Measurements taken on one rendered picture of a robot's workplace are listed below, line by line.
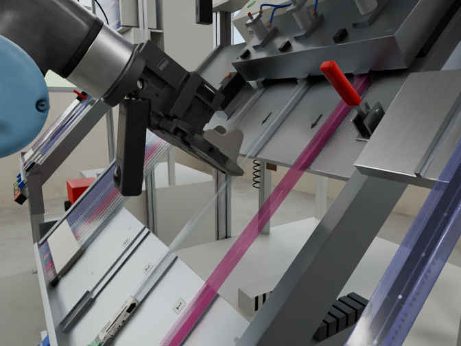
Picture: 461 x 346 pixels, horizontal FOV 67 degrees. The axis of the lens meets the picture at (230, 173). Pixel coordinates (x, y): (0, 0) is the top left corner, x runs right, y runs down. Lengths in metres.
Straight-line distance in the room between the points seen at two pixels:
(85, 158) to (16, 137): 4.13
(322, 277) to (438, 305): 0.60
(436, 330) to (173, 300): 0.56
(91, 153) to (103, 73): 4.00
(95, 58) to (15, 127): 0.18
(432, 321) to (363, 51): 0.58
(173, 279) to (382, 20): 0.41
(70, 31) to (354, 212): 0.32
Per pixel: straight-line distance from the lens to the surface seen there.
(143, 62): 0.41
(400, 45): 0.46
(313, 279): 0.34
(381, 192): 0.39
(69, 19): 0.39
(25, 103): 0.23
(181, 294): 0.44
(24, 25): 0.39
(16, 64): 0.23
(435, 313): 0.90
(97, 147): 4.40
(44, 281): 0.75
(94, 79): 0.40
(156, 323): 0.45
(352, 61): 0.50
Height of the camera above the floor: 1.06
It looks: 12 degrees down
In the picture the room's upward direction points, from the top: straight up
